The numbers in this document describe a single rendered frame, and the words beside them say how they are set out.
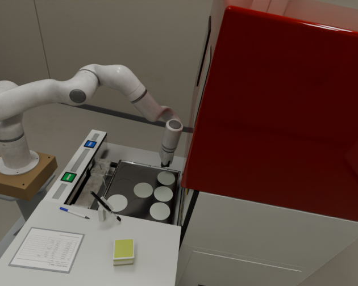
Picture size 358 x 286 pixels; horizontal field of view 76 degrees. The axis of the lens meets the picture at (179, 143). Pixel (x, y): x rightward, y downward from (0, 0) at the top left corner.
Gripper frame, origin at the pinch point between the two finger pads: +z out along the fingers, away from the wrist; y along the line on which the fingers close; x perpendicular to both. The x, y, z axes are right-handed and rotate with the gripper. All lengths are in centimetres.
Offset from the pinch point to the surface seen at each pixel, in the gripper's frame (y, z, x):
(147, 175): 2.6, 4.8, -9.9
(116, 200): 15.1, 3.0, -29.1
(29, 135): -149, 117, -98
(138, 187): 9.8, 3.8, -16.6
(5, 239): -21, 98, -104
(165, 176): 5.8, 4.2, -0.5
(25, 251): 33, -6, -65
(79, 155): -15.4, 1.3, -43.6
